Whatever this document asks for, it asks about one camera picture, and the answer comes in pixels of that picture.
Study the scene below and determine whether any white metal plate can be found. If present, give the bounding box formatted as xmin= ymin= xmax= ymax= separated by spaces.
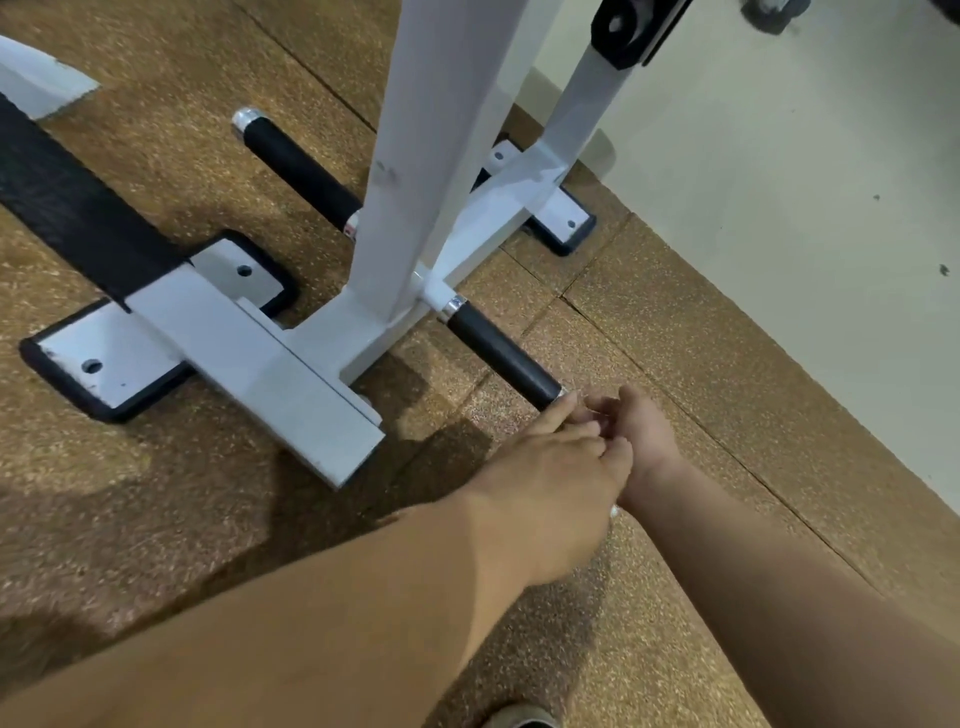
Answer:
xmin=0 ymin=36 xmax=101 ymax=120

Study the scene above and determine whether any black textured belt strip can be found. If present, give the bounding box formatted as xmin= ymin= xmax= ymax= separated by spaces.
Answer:
xmin=0 ymin=91 xmax=189 ymax=310

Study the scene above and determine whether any person's left forearm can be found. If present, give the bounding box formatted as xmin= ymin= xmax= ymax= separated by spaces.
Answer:
xmin=0 ymin=487 xmax=538 ymax=728

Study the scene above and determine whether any white gym machine frame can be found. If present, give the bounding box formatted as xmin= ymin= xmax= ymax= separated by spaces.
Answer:
xmin=33 ymin=0 xmax=628 ymax=490

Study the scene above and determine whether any person's left hand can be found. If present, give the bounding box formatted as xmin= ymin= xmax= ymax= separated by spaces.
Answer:
xmin=459 ymin=390 xmax=636 ymax=592

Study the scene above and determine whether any black foot peg, chrome cap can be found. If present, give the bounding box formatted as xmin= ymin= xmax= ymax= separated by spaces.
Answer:
xmin=231 ymin=108 xmax=363 ymax=240

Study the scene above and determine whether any person's right hand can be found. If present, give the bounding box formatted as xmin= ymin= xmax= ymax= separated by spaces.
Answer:
xmin=585 ymin=382 xmax=693 ymax=517

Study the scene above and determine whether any black pulley bracket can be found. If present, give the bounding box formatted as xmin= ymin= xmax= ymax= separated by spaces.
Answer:
xmin=590 ymin=0 xmax=695 ymax=73

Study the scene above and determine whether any small black rubber base pad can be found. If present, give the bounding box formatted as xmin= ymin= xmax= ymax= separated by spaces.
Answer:
xmin=478 ymin=133 xmax=598 ymax=258

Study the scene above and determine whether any grey shoe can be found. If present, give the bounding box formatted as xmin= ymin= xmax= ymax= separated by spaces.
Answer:
xmin=482 ymin=701 xmax=564 ymax=728

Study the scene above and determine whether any large black rubber base pad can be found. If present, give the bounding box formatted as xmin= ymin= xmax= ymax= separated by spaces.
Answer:
xmin=18 ymin=228 xmax=298 ymax=426

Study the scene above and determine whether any black foot peg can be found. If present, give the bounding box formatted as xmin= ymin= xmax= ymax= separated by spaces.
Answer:
xmin=441 ymin=295 xmax=565 ymax=412
xmin=231 ymin=108 xmax=363 ymax=240

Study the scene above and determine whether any person's right forearm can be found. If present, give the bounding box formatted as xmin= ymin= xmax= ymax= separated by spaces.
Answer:
xmin=618 ymin=459 xmax=960 ymax=728

